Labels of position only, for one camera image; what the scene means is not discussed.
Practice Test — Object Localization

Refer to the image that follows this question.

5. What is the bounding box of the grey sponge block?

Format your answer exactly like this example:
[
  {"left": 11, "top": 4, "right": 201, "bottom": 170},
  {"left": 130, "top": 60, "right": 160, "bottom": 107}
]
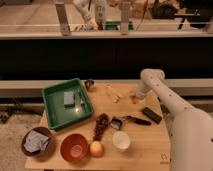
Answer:
[{"left": 64, "top": 91, "right": 75, "bottom": 106}]

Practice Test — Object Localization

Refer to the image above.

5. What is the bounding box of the dark red grape bunch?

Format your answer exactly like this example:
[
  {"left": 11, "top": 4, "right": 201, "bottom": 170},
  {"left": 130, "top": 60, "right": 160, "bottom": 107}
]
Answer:
[{"left": 93, "top": 113, "right": 109, "bottom": 141}]

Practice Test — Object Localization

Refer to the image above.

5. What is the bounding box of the small orange pepper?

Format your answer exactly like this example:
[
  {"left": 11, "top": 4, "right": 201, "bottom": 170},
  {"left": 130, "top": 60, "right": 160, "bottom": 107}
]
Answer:
[{"left": 130, "top": 95, "right": 138, "bottom": 104}]

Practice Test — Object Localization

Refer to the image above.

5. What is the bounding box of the small black metal clip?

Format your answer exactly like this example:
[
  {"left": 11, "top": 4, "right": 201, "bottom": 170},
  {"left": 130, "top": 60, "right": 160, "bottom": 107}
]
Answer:
[{"left": 109, "top": 117, "right": 123, "bottom": 130}]

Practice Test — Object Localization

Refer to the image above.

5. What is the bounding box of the white paper cup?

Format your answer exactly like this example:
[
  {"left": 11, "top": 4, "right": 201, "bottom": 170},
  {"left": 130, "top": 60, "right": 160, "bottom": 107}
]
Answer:
[{"left": 112, "top": 131, "right": 131, "bottom": 151}]

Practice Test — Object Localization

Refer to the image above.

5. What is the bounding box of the pale yellow plastic piece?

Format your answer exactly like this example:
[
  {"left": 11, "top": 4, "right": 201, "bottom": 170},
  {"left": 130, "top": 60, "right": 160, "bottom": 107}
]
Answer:
[{"left": 106, "top": 85, "right": 123, "bottom": 103}]

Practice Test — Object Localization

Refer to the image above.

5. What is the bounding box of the green plastic tray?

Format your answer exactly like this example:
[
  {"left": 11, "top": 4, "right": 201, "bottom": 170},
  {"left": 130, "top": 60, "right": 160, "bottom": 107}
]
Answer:
[{"left": 42, "top": 78, "right": 94, "bottom": 131}]

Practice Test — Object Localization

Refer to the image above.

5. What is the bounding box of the wooden board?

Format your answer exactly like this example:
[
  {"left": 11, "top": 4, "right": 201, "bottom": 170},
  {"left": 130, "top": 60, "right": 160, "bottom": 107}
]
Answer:
[{"left": 25, "top": 83, "right": 170, "bottom": 171}]

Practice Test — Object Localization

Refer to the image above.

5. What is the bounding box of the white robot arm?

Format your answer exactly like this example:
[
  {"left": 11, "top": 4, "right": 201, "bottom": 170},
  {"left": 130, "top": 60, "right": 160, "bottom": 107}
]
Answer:
[{"left": 134, "top": 68, "right": 213, "bottom": 171}]

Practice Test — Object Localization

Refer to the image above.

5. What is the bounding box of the black handled tool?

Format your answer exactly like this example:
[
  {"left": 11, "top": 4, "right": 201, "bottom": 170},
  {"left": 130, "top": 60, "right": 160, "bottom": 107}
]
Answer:
[{"left": 125, "top": 116, "right": 152, "bottom": 126}]

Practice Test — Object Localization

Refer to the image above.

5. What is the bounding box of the small dark round object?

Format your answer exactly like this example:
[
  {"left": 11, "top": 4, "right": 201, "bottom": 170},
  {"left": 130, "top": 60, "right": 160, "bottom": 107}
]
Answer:
[{"left": 84, "top": 79, "right": 95, "bottom": 91}]

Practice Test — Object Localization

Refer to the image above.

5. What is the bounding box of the black rectangular box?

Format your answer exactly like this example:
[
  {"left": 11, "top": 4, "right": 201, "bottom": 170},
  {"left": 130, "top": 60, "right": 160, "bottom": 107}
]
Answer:
[{"left": 142, "top": 107, "right": 162, "bottom": 124}]

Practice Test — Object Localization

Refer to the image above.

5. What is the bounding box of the dark brown bowl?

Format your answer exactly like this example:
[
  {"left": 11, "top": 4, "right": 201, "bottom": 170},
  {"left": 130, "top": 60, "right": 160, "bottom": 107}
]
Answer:
[{"left": 21, "top": 127, "right": 54, "bottom": 157}]

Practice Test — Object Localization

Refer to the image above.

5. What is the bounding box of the yellow orange fruit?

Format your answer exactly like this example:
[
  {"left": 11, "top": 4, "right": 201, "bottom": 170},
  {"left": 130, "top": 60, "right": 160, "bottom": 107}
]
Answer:
[{"left": 90, "top": 141, "right": 104, "bottom": 157}]

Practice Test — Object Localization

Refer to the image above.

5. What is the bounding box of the crumpled grey cloth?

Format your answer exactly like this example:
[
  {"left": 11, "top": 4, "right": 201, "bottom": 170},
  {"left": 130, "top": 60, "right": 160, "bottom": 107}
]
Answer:
[{"left": 24, "top": 130, "right": 49, "bottom": 153}]

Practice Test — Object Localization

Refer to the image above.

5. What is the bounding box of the orange bowl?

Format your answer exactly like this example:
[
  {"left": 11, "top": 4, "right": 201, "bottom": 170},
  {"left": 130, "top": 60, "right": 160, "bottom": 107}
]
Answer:
[{"left": 60, "top": 133, "right": 89, "bottom": 163}]

